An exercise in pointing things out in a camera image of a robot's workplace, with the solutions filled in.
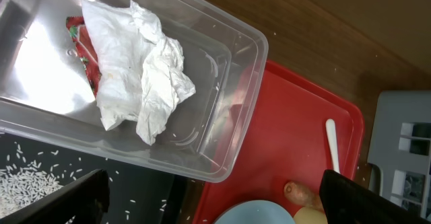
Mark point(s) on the white plastic spoon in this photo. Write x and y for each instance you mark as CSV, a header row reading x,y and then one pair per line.
x,y
332,141

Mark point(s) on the white rice pile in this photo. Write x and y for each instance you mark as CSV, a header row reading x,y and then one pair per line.
x,y
27,187

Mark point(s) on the clear plastic bin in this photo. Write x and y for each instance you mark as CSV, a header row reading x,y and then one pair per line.
x,y
45,95

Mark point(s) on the large light blue plate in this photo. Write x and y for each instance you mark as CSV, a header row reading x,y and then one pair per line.
x,y
256,212

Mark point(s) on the yellow plastic cup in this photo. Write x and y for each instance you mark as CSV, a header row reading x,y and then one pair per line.
x,y
309,215

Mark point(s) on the black plastic tray bin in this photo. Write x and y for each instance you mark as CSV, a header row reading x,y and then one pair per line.
x,y
144,183

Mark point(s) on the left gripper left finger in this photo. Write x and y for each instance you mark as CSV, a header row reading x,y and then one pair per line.
x,y
84,200

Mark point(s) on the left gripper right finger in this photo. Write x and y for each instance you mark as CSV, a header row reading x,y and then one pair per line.
x,y
344,201

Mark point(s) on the red snack wrapper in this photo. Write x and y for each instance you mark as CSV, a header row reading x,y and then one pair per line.
x,y
85,50

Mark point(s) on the orange carrot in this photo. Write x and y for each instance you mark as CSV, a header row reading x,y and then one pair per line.
x,y
301,195

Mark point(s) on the white napkin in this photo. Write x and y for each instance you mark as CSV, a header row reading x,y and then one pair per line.
x,y
142,78

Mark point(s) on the grey dishwasher rack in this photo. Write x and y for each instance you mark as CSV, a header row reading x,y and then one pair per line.
x,y
399,152

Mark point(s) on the red serving tray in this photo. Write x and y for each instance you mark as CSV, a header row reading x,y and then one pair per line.
x,y
286,141

